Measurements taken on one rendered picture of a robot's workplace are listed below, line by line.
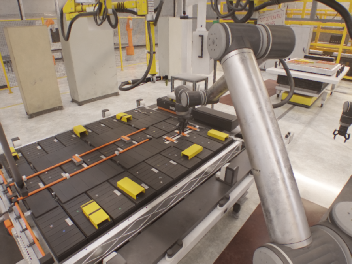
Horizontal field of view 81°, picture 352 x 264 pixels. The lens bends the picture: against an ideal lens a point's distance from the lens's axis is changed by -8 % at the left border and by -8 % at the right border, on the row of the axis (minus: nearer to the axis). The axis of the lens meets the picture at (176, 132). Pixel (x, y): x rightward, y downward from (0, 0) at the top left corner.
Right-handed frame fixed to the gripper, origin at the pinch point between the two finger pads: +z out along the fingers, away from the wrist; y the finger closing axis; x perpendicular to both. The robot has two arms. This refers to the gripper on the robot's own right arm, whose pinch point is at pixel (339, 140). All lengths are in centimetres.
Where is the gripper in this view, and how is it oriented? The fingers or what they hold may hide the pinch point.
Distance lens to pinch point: 253.5
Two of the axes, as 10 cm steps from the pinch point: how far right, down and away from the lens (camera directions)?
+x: 7.8, -2.8, 5.6
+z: 0.0, 9.0, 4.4
